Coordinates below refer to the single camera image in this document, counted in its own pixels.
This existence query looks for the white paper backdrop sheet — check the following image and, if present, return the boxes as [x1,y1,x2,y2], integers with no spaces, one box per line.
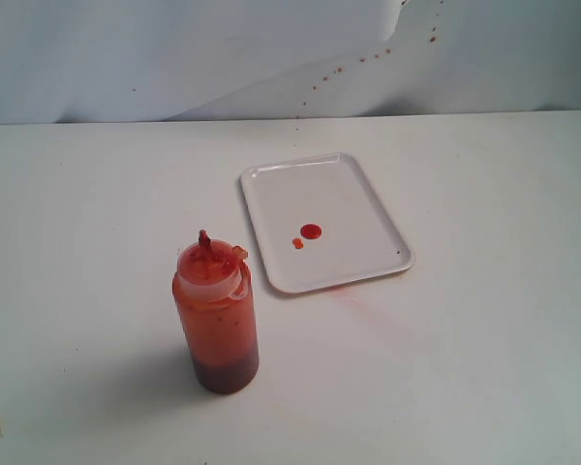
[0,1,581,124]

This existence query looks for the red sauce drops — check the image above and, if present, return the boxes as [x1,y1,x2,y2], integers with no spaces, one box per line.
[300,223,322,240]

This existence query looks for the red sauce squeeze bottle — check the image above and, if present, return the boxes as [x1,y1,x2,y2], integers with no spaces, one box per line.
[171,230,260,394]

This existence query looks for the small orange-red block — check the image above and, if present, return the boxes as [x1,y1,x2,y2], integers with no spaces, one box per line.
[292,237,304,249]

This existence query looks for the white rectangular plastic tray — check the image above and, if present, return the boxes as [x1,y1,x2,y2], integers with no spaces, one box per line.
[240,153,415,295]

